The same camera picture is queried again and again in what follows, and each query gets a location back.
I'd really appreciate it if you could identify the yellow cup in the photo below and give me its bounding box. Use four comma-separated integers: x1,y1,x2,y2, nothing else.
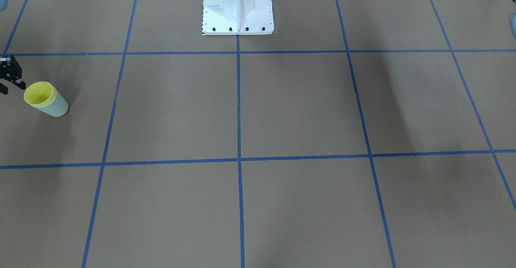
23,82,57,108

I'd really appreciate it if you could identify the green cup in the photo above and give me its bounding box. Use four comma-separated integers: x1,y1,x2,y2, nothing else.
37,89,69,117

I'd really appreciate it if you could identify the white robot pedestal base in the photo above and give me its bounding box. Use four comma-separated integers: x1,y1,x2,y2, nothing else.
202,0,275,35

